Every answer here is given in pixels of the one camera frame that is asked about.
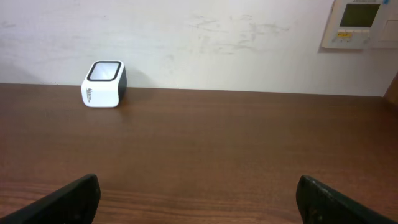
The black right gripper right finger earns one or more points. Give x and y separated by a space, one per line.
319 203

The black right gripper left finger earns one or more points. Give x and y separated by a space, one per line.
76 202

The white barcode scanner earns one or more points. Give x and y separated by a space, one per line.
105 84

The wooden object at right edge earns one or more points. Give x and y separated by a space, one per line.
391 95

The beige wall control panel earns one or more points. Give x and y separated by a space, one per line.
361 24

